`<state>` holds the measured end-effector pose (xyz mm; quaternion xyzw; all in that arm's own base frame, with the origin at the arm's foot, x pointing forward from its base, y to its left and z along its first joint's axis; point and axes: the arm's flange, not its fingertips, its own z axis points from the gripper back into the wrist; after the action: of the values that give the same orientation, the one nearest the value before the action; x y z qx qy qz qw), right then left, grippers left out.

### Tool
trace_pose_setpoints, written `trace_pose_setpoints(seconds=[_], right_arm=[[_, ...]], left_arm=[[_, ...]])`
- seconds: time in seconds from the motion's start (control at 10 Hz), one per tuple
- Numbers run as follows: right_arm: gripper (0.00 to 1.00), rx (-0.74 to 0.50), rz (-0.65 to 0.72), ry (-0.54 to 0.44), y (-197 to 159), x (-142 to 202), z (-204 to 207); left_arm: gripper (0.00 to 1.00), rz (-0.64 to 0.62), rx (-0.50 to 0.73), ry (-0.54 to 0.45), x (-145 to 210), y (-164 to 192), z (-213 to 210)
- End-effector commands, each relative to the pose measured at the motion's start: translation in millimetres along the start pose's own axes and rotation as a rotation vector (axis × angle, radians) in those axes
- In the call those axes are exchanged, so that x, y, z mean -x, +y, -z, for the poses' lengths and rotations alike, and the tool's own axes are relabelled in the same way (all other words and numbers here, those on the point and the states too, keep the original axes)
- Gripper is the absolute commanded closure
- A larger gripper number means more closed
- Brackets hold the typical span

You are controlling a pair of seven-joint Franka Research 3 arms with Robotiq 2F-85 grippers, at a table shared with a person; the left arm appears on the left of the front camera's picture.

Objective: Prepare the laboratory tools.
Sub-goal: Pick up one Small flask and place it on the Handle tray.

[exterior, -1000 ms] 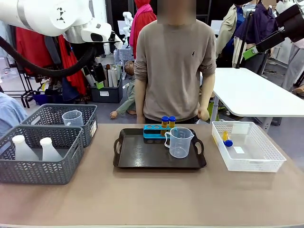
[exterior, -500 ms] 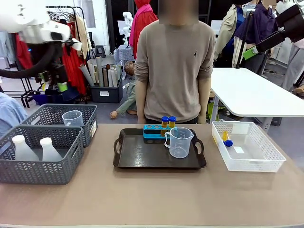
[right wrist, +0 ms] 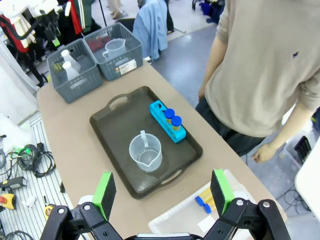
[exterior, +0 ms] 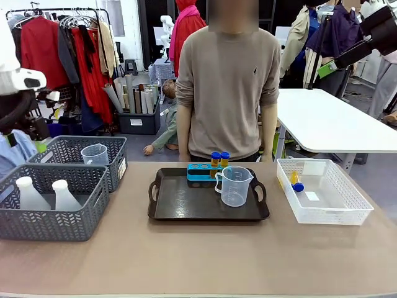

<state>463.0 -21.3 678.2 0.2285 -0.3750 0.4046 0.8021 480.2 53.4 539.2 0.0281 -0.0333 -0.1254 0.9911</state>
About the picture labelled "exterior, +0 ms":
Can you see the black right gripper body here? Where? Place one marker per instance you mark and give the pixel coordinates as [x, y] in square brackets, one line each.
[383, 31]

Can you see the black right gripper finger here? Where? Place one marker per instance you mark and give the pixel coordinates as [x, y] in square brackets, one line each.
[347, 60]
[353, 48]

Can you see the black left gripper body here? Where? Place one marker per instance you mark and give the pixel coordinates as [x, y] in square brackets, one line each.
[38, 127]

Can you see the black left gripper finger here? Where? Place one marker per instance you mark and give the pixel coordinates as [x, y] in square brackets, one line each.
[12, 140]
[41, 146]

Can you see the amber tube with blue cap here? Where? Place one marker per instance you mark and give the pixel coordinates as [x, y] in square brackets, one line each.
[297, 183]
[224, 159]
[215, 163]

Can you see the clear plastic measuring cup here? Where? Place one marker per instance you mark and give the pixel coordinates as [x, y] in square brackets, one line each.
[96, 155]
[235, 189]

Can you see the person's left forearm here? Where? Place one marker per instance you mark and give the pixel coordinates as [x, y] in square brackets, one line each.
[270, 130]

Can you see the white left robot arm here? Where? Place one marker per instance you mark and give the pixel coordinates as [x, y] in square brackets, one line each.
[12, 80]

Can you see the person's right forearm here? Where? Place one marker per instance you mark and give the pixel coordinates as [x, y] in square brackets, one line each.
[184, 130]

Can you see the person's left hand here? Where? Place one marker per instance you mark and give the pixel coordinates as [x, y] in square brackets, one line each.
[266, 158]

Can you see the person's right hand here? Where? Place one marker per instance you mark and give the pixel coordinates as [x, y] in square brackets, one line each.
[184, 157]

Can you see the person in blue shirt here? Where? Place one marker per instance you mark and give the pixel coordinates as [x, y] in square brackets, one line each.
[17, 152]

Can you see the mannequin in purple shirt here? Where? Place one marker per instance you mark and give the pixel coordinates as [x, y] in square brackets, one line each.
[341, 34]

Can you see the gray woven basket with label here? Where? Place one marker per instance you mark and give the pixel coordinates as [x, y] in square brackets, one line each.
[65, 149]

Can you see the black tripod stand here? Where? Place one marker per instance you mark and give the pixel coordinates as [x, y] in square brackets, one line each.
[319, 46]

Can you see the bystander in gray trousers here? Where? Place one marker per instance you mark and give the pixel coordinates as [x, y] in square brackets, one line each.
[383, 87]

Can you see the white plastic flask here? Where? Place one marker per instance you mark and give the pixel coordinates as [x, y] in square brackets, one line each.
[65, 198]
[29, 197]

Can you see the mannequin in beige trench coat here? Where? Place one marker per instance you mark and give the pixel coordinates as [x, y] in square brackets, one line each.
[297, 40]

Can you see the white background table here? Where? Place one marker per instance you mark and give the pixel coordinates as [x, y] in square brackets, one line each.
[325, 118]

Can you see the red pleated dress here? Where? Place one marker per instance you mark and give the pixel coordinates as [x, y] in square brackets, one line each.
[90, 87]

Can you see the dark gray hanging garment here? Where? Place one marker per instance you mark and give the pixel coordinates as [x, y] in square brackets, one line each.
[68, 59]

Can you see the red jacket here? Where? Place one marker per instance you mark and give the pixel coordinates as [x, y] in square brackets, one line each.
[40, 52]

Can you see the large gray woven basket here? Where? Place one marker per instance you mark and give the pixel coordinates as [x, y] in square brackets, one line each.
[62, 229]

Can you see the cream paper roll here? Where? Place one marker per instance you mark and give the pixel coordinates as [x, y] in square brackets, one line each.
[120, 93]

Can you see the black hanging scarf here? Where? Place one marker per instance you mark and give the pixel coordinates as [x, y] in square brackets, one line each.
[87, 46]

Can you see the tall gray paper roll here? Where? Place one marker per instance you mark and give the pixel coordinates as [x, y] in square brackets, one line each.
[130, 93]

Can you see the black storage bin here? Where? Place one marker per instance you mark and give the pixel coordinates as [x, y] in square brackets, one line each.
[139, 122]

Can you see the brown paper roll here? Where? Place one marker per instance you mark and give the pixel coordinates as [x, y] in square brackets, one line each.
[137, 102]

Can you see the beige hanging garment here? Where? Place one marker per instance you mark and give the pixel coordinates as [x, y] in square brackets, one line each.
[108, 46]

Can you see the light gray hanging garment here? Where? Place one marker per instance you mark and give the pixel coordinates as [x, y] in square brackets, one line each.
[14, 23]

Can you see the white paper roll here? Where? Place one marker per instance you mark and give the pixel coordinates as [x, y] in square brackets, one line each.
[149, 102]
[143, 102]

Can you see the dark gray stool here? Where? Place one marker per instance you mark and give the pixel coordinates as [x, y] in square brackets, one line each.
[131, 66]

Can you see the person in beige sweater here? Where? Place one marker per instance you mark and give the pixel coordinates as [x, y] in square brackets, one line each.
[229, 93]

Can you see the black metal clothes rack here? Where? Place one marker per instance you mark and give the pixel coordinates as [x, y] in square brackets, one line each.
[104, 18]

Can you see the child mannequin in green shirt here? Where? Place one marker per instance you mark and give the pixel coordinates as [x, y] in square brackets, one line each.
[170, 124]

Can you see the checkered cloth table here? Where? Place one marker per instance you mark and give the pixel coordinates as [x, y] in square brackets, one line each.
[159, 71]

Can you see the white perforated plastic basket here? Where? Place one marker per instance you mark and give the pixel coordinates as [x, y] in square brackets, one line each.
[328, 214]

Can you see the dark brown plastic tray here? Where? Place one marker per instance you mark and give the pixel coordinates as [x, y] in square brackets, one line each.
[186, 201]

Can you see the blue test tube rack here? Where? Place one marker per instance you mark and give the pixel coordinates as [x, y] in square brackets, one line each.
[198, 177]

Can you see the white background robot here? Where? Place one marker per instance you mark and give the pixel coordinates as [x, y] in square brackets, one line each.
[167, 28]

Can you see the mannequin in red coat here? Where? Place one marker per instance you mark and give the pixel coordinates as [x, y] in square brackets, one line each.
[186, 31]

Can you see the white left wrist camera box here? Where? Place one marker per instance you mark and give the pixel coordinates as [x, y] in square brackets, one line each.
[53, 96]

